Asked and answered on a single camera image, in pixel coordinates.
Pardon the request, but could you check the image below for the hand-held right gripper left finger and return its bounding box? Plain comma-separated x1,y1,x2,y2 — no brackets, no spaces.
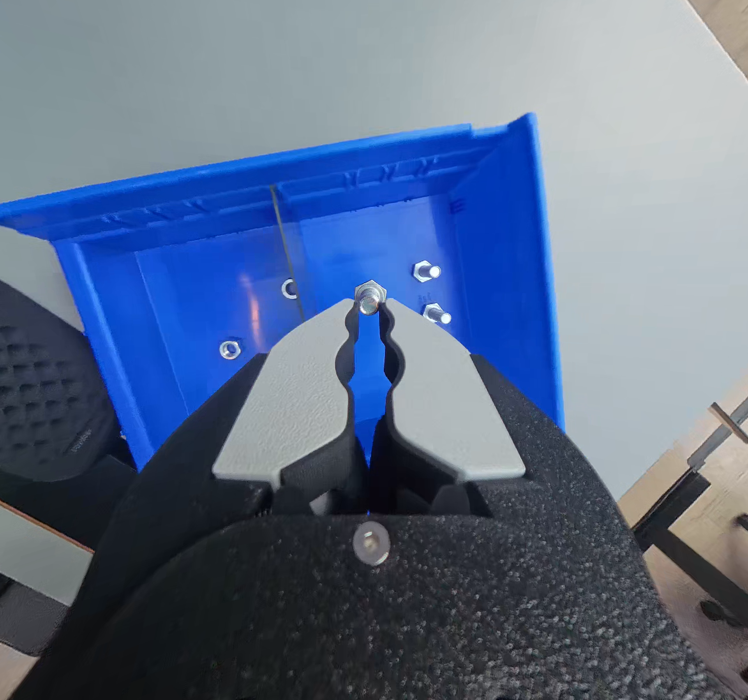
210,297,360,488

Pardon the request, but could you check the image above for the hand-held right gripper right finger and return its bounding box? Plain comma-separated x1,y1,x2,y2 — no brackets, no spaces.
377,297,528,483

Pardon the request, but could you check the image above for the blue plastic bin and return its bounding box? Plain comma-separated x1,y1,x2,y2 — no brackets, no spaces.
0,113,566,473

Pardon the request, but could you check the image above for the black honeycomb wrist pad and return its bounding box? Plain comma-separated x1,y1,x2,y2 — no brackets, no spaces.
0,278,120,483

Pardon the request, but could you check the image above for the black metal desk frame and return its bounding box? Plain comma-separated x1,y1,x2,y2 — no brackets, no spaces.
631,384,748,625

